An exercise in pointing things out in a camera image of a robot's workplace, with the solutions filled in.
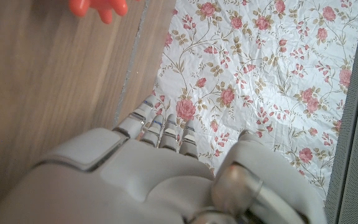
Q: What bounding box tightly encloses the red spiky stress ball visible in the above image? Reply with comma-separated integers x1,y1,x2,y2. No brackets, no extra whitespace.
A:
68,0,129,25

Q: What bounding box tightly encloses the floral backdrop cloth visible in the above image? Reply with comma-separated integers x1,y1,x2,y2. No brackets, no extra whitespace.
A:
152,0,358,203

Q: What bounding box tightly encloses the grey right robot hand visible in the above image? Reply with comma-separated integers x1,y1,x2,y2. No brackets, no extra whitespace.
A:
0,95,328,224

